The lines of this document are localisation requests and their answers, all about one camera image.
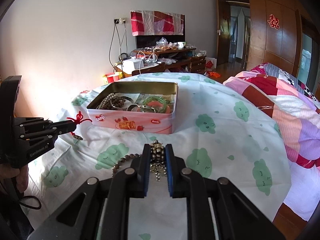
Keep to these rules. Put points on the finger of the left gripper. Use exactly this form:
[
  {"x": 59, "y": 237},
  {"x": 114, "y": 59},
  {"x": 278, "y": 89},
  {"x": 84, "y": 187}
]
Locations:
[{"x": 64, "y": 127}]

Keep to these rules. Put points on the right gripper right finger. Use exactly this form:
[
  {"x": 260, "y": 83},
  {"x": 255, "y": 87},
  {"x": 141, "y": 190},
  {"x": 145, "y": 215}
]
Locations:
[{"x": 216, "y": 209}]

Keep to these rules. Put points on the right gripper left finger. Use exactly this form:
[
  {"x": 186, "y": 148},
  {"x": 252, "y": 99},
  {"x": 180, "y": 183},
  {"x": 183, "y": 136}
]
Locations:
[{"x": 99, "y": 208}]

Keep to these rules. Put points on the red cord brass pendant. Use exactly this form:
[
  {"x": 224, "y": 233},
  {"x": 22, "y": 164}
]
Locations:
[{"x": 77, "y": 121}]

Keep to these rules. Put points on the person's left hand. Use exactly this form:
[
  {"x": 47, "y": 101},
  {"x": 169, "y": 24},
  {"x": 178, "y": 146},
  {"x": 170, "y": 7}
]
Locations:
[{"x": 20, "y": 174}]

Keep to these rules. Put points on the red yellow gift box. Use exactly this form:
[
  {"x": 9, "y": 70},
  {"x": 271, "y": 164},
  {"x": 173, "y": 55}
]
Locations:
[{"x": 112, "y": 77}]

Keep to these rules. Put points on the silver bangle in tin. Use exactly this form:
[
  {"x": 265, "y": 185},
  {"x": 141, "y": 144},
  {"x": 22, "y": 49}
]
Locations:
[{"x": 140, "y": 108}]

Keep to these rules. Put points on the pink cookie tin box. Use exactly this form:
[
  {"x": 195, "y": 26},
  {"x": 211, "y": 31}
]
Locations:
[{"x": 108, "y": 108}]

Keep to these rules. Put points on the white box device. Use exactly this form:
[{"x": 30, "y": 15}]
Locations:
[{"x": 131, "y": 65}]

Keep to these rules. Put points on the orange bangle in tin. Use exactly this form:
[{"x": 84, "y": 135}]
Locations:
[{"x": 160, "y": 107}]

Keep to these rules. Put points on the green jade bangle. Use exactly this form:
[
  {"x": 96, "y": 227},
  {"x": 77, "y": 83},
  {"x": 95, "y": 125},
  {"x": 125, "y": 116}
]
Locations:
[{"x": 156, "y": 98}]

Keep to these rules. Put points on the pink patchwork quilt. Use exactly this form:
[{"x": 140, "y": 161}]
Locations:
[{"x": 295, "y": 110}]

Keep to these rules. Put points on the red patchwork cloth cover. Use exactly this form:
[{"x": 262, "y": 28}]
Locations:
[{"x": 149, "y": 23}]

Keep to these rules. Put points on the wooden tv cabinet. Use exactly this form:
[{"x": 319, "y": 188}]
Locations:
[{"x": 174, "y": 60}]

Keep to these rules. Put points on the wooden wardrobe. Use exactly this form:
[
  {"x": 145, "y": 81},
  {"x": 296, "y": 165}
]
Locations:
[{"x": 280, "y": 32}]

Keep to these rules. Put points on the red double happiness sticker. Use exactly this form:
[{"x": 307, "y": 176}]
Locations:
[{"x": 273, "y": 22}]

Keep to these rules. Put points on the wooden door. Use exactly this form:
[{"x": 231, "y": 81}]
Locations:
[{"x": 223, "y": 31}]

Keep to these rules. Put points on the wall power socket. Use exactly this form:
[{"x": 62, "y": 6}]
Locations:
[{"x": 120, "y": 21}]

